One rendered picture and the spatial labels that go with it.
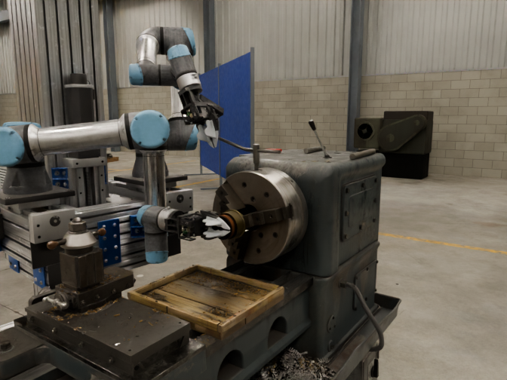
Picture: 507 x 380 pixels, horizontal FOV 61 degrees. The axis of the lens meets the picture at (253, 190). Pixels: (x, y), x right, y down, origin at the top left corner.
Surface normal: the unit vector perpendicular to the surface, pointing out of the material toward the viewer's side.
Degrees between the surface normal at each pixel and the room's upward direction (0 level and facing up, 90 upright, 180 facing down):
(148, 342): 0
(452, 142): 90
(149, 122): 89
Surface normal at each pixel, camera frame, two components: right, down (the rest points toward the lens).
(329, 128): -0.56, 0.14
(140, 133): 0.37, 0.15
